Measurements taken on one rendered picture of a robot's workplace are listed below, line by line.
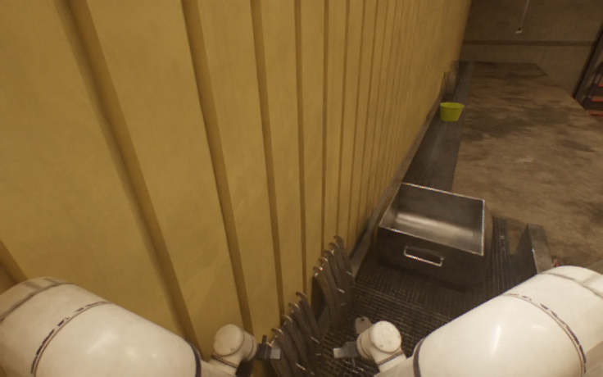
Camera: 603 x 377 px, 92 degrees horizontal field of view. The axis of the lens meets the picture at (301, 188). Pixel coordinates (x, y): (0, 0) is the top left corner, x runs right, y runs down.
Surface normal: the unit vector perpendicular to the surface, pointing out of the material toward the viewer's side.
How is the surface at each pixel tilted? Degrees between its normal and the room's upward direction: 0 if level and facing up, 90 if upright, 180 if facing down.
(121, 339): 29
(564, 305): 6
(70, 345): 19
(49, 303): 5
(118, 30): 90
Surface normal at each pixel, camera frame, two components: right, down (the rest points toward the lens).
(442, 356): -0.90, -0.40
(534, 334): -0.07, -0.70
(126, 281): 0.88, 0.22
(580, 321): 0.15, -0.58
